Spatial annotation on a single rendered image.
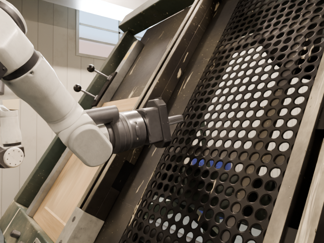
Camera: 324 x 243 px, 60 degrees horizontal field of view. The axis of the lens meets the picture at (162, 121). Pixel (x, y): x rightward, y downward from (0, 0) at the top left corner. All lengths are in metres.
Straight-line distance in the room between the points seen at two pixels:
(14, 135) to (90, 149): 0.72
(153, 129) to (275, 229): 0.36
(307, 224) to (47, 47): 4.52
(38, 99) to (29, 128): 4.02
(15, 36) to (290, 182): 0.43
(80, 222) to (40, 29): 4.15
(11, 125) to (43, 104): 0.75
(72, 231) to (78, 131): 0.36
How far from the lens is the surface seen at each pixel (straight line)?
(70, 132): 0.52
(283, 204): 0.41
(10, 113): 1.24
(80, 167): 1.13
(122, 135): 0.59
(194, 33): 1.04
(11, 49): 0.46
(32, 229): 1.13
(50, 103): 0.50
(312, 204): 0.40
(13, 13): 0.50
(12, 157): 1.21
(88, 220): 0.81
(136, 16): 1.63
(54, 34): 4.81
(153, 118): 0.66
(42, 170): 1.51
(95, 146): 0.55
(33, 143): 4.52
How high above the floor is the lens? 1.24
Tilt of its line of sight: 2 degrees up
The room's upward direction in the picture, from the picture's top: straight up
